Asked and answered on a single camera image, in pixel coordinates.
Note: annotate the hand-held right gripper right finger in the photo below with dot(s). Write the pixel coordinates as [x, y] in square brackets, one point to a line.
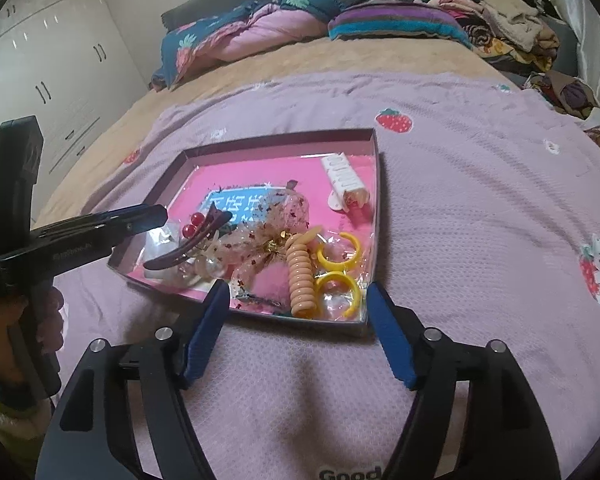
[390, 335]

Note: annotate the white long hair clip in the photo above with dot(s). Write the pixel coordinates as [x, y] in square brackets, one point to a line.
[342, 180]

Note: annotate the white wardrobe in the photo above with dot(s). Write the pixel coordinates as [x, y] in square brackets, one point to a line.
[55, 60]

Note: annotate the teal and pink quilt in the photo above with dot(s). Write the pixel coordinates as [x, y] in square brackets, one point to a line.
[240, 35]

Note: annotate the yellow hoop earring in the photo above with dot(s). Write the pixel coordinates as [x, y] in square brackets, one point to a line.
[352, 255]
[337, 277]

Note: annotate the person's left hand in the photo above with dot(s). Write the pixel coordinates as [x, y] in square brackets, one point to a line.
[0, 340]

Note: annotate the red cherry hair clip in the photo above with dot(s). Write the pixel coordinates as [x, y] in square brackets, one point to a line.
[190, 229]

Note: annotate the striped pillow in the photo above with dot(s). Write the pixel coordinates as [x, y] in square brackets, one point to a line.
[395, 22]

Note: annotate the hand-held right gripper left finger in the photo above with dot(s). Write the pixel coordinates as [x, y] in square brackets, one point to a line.
[207, 330]

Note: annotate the purple strawberry print blanket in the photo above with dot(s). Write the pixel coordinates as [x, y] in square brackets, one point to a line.
[480, 210]

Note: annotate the pile of clothes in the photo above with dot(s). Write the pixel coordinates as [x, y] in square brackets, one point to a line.
[510, 25]

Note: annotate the cream curtain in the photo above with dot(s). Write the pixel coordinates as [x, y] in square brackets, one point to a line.
[595, 35]

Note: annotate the pink pompom hair clip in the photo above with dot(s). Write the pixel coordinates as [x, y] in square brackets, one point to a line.
[270, 282]

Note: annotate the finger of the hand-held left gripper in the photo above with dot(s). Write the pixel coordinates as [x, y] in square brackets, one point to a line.
[130, 217]
[70, 255]

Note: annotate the dotted mesh hair bow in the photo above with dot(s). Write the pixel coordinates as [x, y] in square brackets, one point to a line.
[260, 240]

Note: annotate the shallow cardboard box tray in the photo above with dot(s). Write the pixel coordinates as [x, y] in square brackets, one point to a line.
[330, 329]

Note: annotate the maroon hair clip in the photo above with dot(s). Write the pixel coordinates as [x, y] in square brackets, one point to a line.
[170, 259]

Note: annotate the person's left forearm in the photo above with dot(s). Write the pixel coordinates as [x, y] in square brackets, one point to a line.
[5, 425]

